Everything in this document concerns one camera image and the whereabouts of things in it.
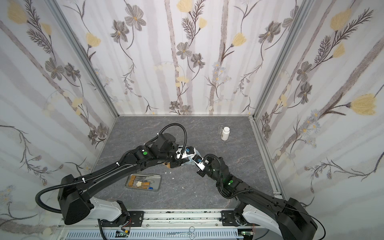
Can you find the brown teddy bear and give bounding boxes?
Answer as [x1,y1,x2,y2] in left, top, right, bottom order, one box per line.
[163,163,171,169]

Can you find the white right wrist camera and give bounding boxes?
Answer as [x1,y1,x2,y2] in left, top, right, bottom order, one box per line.
[192,154,209,171]

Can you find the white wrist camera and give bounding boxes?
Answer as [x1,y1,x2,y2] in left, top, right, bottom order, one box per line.
[176,146,197,160]
[192,154,209,171]

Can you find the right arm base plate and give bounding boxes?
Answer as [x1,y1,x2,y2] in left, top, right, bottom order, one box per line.
[220,210,252,227]

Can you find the light blue fleece hoodie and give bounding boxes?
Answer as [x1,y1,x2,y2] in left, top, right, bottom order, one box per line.
[181,154,196,166]

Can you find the metal scissors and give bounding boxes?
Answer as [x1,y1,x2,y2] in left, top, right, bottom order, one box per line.
[167,227,196,240]

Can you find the white plastic bottle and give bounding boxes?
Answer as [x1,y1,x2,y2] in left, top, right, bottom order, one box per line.
[221,127,230,141]

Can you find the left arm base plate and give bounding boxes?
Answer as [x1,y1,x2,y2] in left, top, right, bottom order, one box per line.
[101,211,145,227]

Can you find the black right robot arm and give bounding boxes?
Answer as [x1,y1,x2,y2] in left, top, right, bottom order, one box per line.
[193,154,318,240]

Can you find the clear plastic cup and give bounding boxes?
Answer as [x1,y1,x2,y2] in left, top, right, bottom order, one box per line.
[218,125,224,135]

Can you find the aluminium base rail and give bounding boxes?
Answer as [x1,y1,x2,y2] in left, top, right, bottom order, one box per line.
[56,209,301,240]

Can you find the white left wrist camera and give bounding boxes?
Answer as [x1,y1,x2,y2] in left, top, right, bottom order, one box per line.
[176,146,197,160]

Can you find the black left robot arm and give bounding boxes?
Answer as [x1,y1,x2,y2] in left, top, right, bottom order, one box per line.
[35,123,188,225]

